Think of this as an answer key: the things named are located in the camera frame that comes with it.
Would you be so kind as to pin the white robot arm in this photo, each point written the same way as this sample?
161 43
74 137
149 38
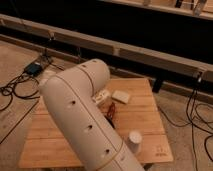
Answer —
68 96

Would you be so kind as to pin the small white box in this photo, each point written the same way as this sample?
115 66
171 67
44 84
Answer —
101 97

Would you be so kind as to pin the beige rectangular sponge block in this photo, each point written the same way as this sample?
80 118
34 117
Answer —
121 96

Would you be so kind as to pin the white paper cup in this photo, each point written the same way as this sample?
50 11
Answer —
134 141

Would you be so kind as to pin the black power adapter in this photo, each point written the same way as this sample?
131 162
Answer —
33 69

